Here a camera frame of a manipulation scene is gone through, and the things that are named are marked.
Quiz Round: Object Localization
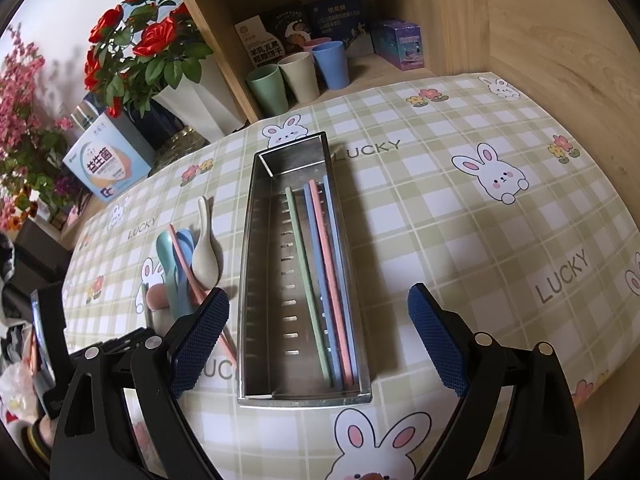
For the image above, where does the blue chopstick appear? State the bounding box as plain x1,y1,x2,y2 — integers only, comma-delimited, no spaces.
322,174,358,382
303,183,344,390

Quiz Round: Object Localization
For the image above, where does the stainless steel utensil tray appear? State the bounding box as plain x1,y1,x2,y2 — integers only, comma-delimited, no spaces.
238,132,372,408

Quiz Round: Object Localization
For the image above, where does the green chopstick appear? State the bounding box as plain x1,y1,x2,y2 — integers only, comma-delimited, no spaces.
284,186,332,386

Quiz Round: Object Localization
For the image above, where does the person left hand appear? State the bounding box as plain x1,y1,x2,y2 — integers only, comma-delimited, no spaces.
26,415,56,466

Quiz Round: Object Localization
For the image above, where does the pink spoon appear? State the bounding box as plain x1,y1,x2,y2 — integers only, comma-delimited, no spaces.
146,284,175,336

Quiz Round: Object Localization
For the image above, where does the teal spoon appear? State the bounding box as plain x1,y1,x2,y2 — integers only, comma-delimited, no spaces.
155,231,189,320

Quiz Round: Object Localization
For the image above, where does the pink flower plant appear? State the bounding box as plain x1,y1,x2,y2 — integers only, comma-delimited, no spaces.
1,27,79,232

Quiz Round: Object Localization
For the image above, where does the blue spoon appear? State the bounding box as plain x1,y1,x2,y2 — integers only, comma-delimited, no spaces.
174,229,194,283

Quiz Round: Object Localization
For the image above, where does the probiotic box light blue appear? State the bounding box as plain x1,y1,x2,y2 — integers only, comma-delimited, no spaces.
63,113,155,203

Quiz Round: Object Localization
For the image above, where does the cream white spoon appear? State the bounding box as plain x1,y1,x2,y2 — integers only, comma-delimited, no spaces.
192,196,220,289

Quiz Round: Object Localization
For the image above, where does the dark blue product box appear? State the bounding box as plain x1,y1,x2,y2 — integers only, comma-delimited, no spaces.
124,100,184,151

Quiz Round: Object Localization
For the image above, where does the white flower vase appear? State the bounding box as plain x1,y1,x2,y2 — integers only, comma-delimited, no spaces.
154,55,246,143

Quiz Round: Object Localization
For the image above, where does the plaid bunny tablecloth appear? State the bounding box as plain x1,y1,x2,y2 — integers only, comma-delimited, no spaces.
63,74,639,479

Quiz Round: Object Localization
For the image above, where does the red rose bouquet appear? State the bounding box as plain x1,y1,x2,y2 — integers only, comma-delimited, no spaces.
85,0,213,117

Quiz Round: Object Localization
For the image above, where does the green cup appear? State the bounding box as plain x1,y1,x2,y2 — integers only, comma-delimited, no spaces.
246,64,288,116

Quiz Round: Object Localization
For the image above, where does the white brown package on shelf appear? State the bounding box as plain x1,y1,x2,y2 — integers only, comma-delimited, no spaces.
234,15,285,68

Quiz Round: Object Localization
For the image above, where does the beige cup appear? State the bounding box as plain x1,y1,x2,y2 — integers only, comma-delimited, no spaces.
278,52,320,104

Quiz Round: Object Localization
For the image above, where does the blue cup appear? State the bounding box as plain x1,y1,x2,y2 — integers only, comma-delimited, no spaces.
311,40,350,90

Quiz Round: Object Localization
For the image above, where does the wooden shelf unit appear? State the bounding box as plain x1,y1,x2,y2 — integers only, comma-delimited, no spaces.
162,0,640,126

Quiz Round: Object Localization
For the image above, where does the dark illustrated box on shelf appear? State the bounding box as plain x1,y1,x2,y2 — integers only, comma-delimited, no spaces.
262,0,373,58

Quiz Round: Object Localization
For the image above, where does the purple box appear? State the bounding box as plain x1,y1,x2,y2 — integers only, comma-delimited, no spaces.
371,20,424,70

